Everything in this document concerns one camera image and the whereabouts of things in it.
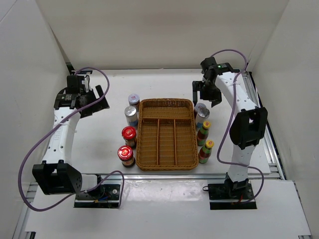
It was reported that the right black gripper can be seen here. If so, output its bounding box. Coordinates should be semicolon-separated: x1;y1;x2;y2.
192;81;222;108

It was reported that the white-lid spice jar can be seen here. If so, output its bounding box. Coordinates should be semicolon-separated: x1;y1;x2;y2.
128;94;140;108
194;103;206;114

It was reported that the silver-cap pepper shaker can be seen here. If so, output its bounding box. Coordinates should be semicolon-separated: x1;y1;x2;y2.
195;108;210;131
124;106;139;128

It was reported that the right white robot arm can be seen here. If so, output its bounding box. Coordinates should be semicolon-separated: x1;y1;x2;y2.
192;57;268;199

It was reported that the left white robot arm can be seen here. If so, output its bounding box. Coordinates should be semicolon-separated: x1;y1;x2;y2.
32;75;109;195

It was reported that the upper yellow-cap chili bottle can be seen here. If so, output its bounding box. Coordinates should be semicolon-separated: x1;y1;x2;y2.
197;121;211;146

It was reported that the yellow-cap chili bottle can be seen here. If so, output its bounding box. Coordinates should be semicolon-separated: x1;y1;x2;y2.
197;121;211;146
198;140;214;164

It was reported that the upper red-lid sauce jar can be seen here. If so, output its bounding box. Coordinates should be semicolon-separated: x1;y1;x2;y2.
122;126;137;149

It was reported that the red-lid sauce jar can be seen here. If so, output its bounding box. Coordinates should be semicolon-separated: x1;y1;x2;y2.
118;145;135;167
122;126;137;149

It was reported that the brown wicker divided basket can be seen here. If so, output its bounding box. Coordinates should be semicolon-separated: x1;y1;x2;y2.
136;98;199;171

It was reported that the lower yellow-cap chili bottle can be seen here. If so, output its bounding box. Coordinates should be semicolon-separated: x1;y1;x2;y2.
198;140;214;164

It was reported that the lower red-lid sauce jar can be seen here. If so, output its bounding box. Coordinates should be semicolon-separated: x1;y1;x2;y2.
118;145;135;167

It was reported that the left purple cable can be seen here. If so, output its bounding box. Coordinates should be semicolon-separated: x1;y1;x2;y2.
19;67;125;213

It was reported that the purple cable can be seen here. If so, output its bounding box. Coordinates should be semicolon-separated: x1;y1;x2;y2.
19;67;125;213
210;48;265;204

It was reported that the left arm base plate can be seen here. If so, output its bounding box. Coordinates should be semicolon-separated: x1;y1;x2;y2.
73;174;123;209

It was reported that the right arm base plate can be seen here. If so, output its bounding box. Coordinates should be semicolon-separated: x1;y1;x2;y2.
202;179;257;210

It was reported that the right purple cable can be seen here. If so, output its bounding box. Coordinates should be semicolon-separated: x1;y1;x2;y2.
210;48;265;204

